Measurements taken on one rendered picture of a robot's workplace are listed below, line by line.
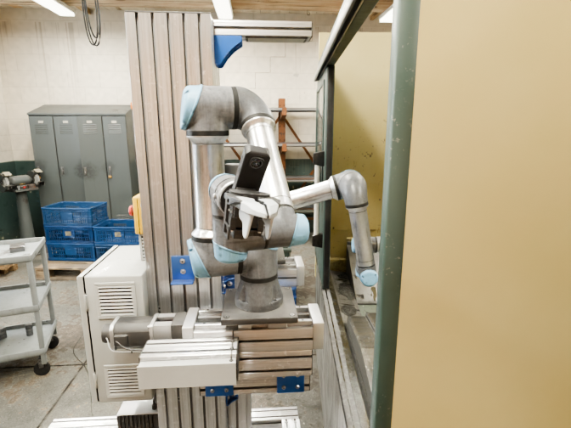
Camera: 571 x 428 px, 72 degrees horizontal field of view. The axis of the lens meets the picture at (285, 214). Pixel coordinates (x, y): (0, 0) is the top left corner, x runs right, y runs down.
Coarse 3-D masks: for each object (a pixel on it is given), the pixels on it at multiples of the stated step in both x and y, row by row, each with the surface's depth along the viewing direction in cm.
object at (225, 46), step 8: (216, 40) 124; (224, 40) 124; (232, 40) 124; (240, 40) 124; (216, 48) 124; (224, 48) 125; (232, 48) 125; (216, 56) 125; (224, 56) 125; (216, 64) 125; (224, 64) 133
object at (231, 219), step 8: (232, 184) 74; (224, 192) 74; (232, 192) 65; (240, 192) 66; (248, 192) 67; (256, 192) 68; (264, 192) 70; (224, 200) 74; (256, 200) 66; (224, 208) 70; (232, 208) 66; (224, 216) 69; (232, 216) 66; (224, 224) 69; (232, 224) 65; (240, 224) 66; (256, 224) 67; (224, 232) 69; (232, 232) 67; (240, 232) 66; (256, 232) 68; (264, 232) 69
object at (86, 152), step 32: (32, 128) 526; (64, 128) 530; (96, 128) 531; (128, 128) 545; (64, 160) 539; (96, 160) 539; (128, 160) 545; (64, 192) 548; (96, 192) 547; (128, 192) 555
